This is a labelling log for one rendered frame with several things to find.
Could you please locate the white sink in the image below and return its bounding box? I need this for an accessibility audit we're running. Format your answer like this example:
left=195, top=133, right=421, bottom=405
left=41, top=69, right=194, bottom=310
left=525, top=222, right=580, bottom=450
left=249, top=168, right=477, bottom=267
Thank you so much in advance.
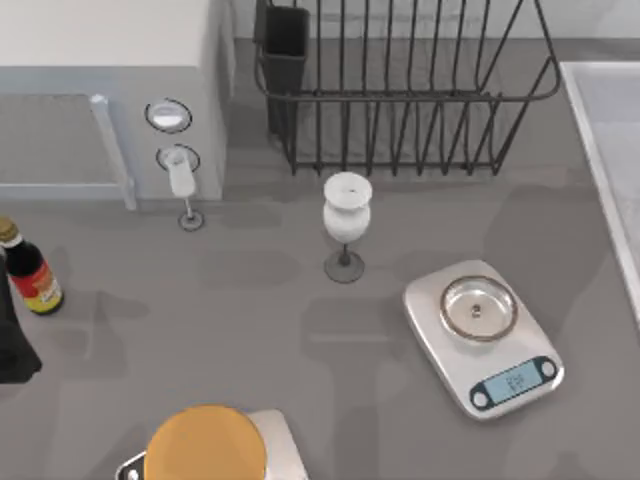
left=559, top=60, right=640, bottom=326

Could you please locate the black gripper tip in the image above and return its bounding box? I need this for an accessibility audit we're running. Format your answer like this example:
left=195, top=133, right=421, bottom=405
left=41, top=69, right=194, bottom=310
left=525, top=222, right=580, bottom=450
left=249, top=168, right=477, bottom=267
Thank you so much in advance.
left=0, top=249, right=43, bottom=385

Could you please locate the silver kitchen scale with display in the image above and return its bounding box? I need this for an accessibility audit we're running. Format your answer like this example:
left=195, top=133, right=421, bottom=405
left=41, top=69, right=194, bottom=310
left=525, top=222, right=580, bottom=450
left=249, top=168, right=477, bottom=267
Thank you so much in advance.
left=402, top=259, right=566, bottom=420

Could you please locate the dark grey cutlery holder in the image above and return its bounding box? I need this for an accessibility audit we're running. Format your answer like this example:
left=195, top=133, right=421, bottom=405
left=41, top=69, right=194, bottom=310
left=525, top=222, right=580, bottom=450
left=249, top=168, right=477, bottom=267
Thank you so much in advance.
left=253, top=4, right=310, bottom=136

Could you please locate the dark sauce bottle red label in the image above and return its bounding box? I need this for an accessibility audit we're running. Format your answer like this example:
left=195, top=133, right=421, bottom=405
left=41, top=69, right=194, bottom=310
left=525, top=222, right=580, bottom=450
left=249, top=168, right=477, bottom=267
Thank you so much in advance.
left=0, top=216, right=65, bottom=316

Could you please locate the pale microwave oven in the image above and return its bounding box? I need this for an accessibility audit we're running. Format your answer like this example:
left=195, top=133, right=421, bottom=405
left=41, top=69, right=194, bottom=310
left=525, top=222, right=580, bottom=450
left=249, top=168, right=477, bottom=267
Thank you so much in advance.
left=0, top=0, right=236, bottom=211

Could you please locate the black wire dish rack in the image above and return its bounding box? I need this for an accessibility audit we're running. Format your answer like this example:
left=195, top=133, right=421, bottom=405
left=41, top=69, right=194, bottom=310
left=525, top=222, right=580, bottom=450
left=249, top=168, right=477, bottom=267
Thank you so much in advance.
left=252, top=0, right=561, bottom=177

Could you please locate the large white goblet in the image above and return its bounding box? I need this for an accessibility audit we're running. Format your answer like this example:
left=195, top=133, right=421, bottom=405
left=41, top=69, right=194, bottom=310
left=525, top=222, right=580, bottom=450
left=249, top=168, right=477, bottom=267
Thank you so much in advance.
left=322, top=171, right=374, bottom=284

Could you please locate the round microwave knob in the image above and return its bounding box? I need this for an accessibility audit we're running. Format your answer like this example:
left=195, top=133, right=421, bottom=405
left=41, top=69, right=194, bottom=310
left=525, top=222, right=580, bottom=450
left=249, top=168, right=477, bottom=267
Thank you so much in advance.
left=155, top=143, right=202, bottom=174
left=144, top=98, right=194, bottom=134

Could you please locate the microwave door handle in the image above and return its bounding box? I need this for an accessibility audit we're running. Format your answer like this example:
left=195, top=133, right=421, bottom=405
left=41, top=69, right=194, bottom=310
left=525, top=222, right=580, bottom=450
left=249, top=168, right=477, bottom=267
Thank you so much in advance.
left=89, top=93, right=138, bottom=211

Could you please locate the small white goblet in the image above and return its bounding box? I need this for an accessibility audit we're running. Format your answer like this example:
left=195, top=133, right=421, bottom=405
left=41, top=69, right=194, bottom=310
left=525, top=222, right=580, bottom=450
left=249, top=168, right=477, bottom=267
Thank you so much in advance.
left=168, top=153, right=205, bottom=232

